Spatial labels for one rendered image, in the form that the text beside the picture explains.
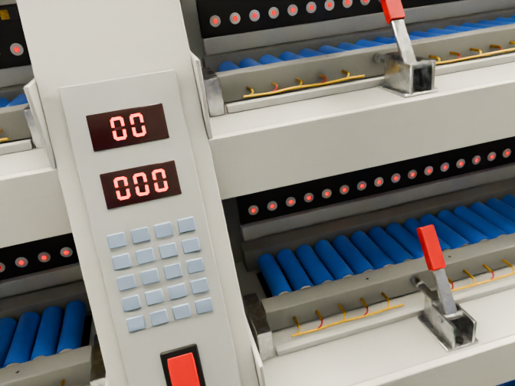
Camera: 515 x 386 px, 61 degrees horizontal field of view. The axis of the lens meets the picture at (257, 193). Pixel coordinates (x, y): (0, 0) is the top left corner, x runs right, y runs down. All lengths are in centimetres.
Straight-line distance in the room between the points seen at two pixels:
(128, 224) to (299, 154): 12
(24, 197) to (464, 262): 36
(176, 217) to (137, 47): 11
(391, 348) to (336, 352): 4
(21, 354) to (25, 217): 15
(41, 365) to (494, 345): 35
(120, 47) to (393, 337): 30
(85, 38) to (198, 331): 20
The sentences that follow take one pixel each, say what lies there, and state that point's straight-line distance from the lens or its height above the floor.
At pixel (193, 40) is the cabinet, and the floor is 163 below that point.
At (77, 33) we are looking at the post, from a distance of 30.
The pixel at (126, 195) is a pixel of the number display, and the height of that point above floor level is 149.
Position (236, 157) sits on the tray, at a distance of 30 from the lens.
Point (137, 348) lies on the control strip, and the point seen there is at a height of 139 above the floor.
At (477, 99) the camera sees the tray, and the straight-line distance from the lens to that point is 37.
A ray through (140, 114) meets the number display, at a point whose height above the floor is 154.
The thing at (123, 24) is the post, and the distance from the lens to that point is 30.
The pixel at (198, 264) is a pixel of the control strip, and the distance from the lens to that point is 29.
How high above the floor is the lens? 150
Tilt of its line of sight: 5 degrees down
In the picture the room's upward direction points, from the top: 11 degrees counter-clockwise
